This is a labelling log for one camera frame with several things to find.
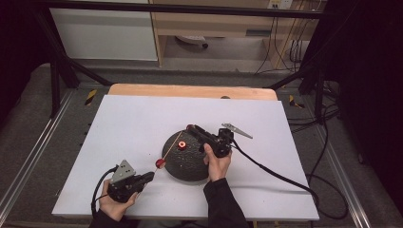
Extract wooden desk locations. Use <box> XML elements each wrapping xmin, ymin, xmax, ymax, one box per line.
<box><xmin>148</xmin><ymin>0</ymin><xmax>321</xmax><ymax>70</ymax></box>

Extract black round plate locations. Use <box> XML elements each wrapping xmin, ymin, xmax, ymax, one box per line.
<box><xmin>162</xmin><ymin>128</ymin><xmax>213</xmax><ymax>182</ymax></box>

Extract yellow black tape strip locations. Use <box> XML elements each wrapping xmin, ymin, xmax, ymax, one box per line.
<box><xmin>84</xmin><ymin>88</ymin><xmax>98</xmax><ymax>106</ymax></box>
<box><xmin>288</xmin><ymin>94</ymin><xmax>305</xmax><ymax>109</ymax></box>

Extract wooden skewer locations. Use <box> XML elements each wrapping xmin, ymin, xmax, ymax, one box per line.
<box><xmin>153</xmin><ymin>130</ymin><xmax>184</xmax><ymax>174</ymax></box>

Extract white cabinet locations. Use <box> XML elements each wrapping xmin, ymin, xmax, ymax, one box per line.
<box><xmin>47</xmin><ymin>0</ymin><xmax>159</xmax><ymax>62</ymax></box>

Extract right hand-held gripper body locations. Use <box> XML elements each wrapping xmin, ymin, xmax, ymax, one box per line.
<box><xmin>208</xmin><ymin>123</ymin><xmax>254</xmax><ymax>159</ymax></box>

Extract black floor cable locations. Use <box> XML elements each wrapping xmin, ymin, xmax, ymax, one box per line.
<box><xmin>286</xmin><ymin>80</ymin><xmax>341</xmax><ymax>188</ymax></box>

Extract right hand-held gripper cable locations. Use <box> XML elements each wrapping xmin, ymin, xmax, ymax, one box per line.
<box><xmin>230</xmin><ymin>142</ymin><xmax>350</xmax><ymax>220</ymax></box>

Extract person's left hand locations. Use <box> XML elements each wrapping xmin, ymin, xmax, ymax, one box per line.
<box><xmin>99</xmin><ymin>180</ymin><xmax>140</xmax><ymax>222</ymax></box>

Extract black hanging cables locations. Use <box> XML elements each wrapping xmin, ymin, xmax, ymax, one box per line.
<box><xmin>255</xmin><ymin>0</ymin><xmax>321</xmax><ymax>75</ymax></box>

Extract left hand-held gripper cable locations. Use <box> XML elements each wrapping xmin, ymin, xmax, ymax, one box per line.
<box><xmin>90</xmin><ymin>165</ymin><xmax>119</xmax><ymax>217</ymax></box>

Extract black metal frame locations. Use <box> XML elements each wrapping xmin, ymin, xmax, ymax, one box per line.
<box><xmin>32</xmin><ymin>0</ymin><xmax>331</xmax><ymax>118</ymax></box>

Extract person's right hand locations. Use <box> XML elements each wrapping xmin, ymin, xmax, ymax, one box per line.
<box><xmin>203</xmin><ymin>142</ymin><xmax>233</xmax><ymax>182</ymax></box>

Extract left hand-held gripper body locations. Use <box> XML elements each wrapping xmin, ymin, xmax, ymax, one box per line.
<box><xmin>107</xmin><ymin>160</ymin><xmax>145</xmax><ymax>203</ymax></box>

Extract white board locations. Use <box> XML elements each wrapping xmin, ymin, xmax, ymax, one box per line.
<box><xmin>51</xmin><ymin>94</ymin><xmax>320</xmax><ymax>221</ymax></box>

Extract white wall outlet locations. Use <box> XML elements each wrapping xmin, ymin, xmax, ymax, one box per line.
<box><xmin>267</xmin><ymin>0</ymin><xmax>294</xmax><ymax>10</ymax></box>

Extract hand-held gripper cable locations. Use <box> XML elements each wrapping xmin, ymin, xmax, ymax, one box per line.
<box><xmin>230</xmin><ymin>142</ymin><xmax>350</xmax><ymax>220</ymax></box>
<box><xmin>90</xmin><ymin>165</ymin><xmax>119</xmax><ymax>217</ymax></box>

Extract white power strip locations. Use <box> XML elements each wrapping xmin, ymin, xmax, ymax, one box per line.
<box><xmin>175</xmin><ymin>34</ymin><xmax>209</xmax><ymax>49</ymax></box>

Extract aluminium rail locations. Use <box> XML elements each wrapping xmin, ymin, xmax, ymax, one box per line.
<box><xmin>0</xmin><ymin>89</ymin><xmax>75</xmax><ymax>210</ymax></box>
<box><xmin>312</xmin><ymin>124</ymin><xmax>372</xmax><ymax>228</ymax></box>

